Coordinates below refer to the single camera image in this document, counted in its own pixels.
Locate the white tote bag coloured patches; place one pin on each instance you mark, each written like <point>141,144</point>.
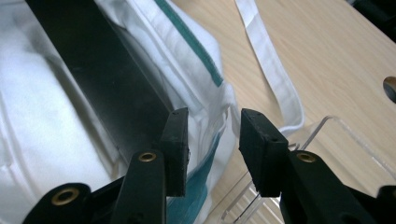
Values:
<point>37,109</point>

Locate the dark rectangular box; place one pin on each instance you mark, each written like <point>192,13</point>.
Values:
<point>102,71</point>

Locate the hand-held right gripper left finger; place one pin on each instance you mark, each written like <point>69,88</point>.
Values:
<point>146,186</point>

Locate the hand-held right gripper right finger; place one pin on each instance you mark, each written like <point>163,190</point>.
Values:
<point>264,155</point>

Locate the clear acrylic tray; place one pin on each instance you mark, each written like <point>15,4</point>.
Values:
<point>358,149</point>

